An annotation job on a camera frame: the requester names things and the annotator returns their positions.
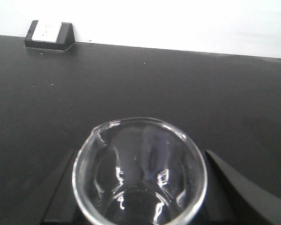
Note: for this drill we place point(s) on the black bench power socket box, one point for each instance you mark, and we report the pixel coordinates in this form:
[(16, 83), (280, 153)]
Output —
[(52, 35)]

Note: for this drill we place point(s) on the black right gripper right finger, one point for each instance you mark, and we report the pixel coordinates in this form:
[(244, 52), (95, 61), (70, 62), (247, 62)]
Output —
[(265, 204)]

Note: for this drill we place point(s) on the small clear glass beaker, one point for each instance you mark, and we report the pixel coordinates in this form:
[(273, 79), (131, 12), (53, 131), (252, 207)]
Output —
[(139, 171)]

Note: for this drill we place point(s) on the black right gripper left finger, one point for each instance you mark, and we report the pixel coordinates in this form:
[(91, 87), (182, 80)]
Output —
[(63, 208)]

